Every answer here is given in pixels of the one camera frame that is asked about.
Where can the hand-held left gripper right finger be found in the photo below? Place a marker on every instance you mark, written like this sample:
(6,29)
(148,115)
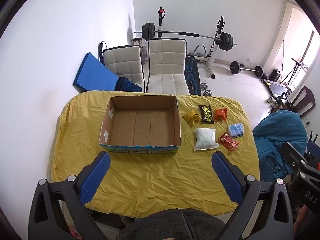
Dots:
(226,177)

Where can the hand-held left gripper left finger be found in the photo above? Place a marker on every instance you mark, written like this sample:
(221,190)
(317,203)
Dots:
(96,177)

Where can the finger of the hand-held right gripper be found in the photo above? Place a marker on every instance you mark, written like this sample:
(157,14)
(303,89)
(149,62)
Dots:
(314,148)
(296,152)

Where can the red patterned snack packet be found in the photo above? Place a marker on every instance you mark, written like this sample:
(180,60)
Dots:
(227,142)

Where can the white soft packet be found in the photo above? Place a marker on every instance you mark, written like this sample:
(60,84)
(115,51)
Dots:
(205,138)

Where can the blue and white tissue packet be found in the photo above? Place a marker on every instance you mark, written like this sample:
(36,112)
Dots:
(235,130)

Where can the orange snack packet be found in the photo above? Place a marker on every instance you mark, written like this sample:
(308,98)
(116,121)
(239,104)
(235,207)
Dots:
(221,113)

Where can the cardboard box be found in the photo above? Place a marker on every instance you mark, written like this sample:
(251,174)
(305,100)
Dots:
(140,127)

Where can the black wipes packet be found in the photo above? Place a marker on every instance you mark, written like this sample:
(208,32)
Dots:
(206,113)

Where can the yellow snack packet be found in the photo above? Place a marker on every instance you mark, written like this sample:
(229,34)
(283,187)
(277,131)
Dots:
(191,117)

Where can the person's right hand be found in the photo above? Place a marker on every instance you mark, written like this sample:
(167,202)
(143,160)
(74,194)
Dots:
(303,217)

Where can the teal blanket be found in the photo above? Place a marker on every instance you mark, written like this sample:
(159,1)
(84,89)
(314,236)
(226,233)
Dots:
(280,135)

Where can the dark wooden chair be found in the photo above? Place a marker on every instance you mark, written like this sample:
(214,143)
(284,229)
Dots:
(308,100)

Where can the white shoe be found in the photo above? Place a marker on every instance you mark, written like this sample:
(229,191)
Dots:
(270,99)

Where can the yellow tablecloth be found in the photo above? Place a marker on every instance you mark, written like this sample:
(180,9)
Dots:
(160,180)

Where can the black treadmill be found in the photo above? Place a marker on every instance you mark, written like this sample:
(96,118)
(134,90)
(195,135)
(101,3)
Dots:
(277,87)

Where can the grey fleece clothing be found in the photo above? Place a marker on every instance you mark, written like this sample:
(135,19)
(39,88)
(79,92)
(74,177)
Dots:
(170,225)

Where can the black speaker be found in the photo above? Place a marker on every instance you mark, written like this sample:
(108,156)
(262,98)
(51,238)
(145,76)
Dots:
(275,75)

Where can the black folding stand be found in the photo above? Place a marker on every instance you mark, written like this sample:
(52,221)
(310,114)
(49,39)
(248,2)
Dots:
(298,66)

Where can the chrome dumbbell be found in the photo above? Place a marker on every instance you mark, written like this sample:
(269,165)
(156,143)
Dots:
(208,93)
(203,86)

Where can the dark blue quilted bag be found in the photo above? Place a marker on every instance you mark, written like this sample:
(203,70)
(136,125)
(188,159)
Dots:
(127,85)

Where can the short barbell with black plates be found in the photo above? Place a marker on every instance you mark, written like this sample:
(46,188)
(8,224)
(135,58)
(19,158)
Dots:
(235,67)

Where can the blue foam mat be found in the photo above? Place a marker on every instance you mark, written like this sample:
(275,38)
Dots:
(95,72)

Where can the black and blue weight bench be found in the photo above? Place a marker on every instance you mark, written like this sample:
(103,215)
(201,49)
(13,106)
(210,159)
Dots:
(191,75)

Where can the low white padded chair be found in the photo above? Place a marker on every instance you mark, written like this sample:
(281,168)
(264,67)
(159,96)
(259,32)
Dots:
(125,65)

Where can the slim black bag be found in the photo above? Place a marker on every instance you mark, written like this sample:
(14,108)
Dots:
(101,51)

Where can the tall white padded chair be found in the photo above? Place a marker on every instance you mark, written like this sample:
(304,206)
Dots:
(166,65)

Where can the clear water jug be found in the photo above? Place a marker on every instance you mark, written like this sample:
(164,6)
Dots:
(145,53)

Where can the white bench press rack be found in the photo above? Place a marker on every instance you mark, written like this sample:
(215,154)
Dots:
(217,37)

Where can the long barbell with black plates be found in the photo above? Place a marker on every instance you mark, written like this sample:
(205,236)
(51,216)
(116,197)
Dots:
(170,32)

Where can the grey curved exercise frame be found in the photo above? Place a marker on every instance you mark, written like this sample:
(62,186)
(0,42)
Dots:
(200,48)

